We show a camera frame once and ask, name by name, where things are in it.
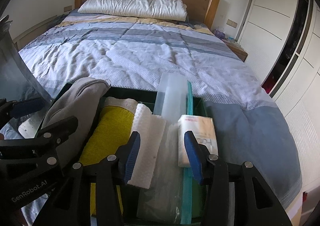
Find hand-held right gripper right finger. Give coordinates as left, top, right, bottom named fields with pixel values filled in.
left=184, top=131, right=293, bottom=226

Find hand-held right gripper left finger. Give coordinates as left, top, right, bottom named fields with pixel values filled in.
left=49, top=131, right=141, bottom=226

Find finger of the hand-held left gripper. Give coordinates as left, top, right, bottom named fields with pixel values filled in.
left=0, top=116, right=78, bottom=164
left=0, top=97, right=46, bottom=129

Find white cloth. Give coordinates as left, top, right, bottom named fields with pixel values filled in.
left=130, top=103, right=167, bottom=189

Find light grey cloth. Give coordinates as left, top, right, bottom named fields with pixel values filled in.
left=40, top=78, right=112, bottom=139

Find white tissue packet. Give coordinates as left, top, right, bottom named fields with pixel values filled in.
left=177, top=115, right=218, bottom=168

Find yellow towel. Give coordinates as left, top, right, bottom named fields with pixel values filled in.
left=79, top=97, right=138, bottom=216

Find green tray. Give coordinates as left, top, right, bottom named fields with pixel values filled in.
left=60, top=82, right=213, bottom=226

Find clear plastic bag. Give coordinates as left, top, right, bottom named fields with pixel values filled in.
left=136, top=73, right=193, bottom=225

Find dark glass pitcher wooden lid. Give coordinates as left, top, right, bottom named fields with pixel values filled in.
left=0, top=22, right=54, bottom=139

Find beige panelled ledge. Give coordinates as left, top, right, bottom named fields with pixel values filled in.
left=12, top=14, right=63, bottom=51

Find striped bed blanket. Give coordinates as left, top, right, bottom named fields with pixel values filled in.
left=19, top=8, right=303, bottom=216

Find wooden nightstand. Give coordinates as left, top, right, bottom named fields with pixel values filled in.
left=226, top=41, right=248, bottom=62

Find small items on nightstand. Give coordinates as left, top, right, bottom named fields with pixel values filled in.
left=214, top=27, right=240, bottom=45

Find white pillow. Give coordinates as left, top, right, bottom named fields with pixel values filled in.
left=77, top=0, right=188, bottom=22

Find white wardrobe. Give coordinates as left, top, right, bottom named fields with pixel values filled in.
left=236, top=0, right=320, bottom=191

